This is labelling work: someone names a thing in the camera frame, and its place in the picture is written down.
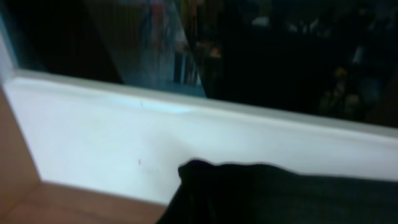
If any black t-shirt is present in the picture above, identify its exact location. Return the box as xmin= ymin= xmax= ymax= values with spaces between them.
xmin=158 ymin=160 xmax=397 ymax=224

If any window frame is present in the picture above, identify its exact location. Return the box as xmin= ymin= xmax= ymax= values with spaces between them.
xmin=0 ymin=12 xmax=398 ymax=141

